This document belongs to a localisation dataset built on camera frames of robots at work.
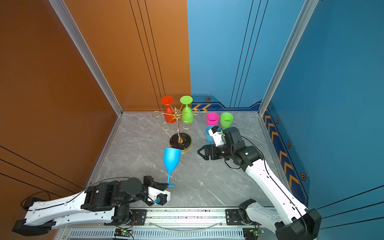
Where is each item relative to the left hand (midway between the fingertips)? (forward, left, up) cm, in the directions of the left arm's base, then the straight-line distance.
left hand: (167, 181), depth 65 cm
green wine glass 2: (+40, -7, +1) cm, 41 cm away
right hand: (+13, -16, +3) cm, 21 cm away
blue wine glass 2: (+29, -20, -9) cm, 36 cm away
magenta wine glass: (+45, -23, -8) cm, 51 cm away
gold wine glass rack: (+32, -2, -16) cm, 36 cm away
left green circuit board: (-17, +22, -22) cm, 36 cm away
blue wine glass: (+8, -1, +4) cm, 9 cm away
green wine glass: (+43, -32, -6) cm, 54 cm away
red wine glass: (+33, +3, +8) cm, 34 cm away
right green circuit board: (-17, -40, -20) cm, 48 cm away
